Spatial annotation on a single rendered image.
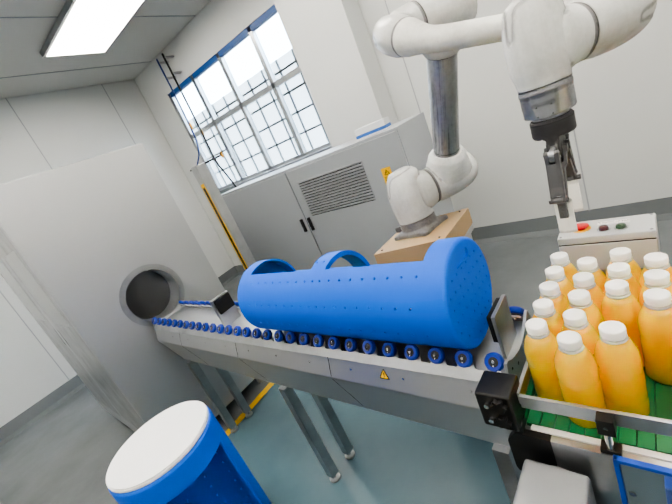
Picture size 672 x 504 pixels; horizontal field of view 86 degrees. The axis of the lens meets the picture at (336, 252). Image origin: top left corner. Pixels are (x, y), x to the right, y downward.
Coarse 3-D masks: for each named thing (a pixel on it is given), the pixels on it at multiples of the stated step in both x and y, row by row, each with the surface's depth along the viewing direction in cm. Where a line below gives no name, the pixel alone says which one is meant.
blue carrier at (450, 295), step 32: (352, 256) 123; (448, 256) 85; (480, 256) 98; (256, 288) 132; (288, 288) 120; (320, 288) 109; (352, 288) 100; (384, 288) 93; (416, 288) 86; (448, 288) 83; (480, 288) 96; (256, 320) 138; (288, 320) 123; (320, 320) 112; (352, 320) 102; (384, 320) 94; (416, 320) 88; (448, 320) 82; (480, 320) 94
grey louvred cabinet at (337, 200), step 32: (416, 128) 257; (320, 160) 277; (352, 160) 262; (384, 160) 248; (416, 160) 251; (256, 192) 332; (288, 192) 311; (320, 192) 291; (352, 192) 274; (384, 192) 260; (256, 224) 354; (288, 224) 330; (320, 224) 309; (352, 224) 290; (384, 224) 274; (256, 256) 379; (288, 256) 351; (320, 256) 327
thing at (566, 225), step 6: (570, 198) 69; (570, 204) 70; (570, 210) 70; (558, 216) 72; (570, 216) 71; (558, 222) 72; (564, 222) 72; (570, 222) 71; (564, 228) 72; (570, 228) 72; (576, 228) 71
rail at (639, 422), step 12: (528, 396) 71; (528, 408) 72; (540, 408) 70; (552, 408) 69; (564, 408) 67; (576, 408) 65; (588, 408) 64; (600, 408) 63; (588, 420) 65; (624, 420) 61; (636, 420) 60; (648, 420) 59; (660, 420) 58; (660, 432) 58
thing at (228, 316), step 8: (216, 296) 180; (224, 296) 180; (216, 304) 176; (224, 304) 179; (232, 304) 182; (216, 312) 179; (224, 312) 181; (232, 312) 184; (224, 320) 180; (232, 320) 184
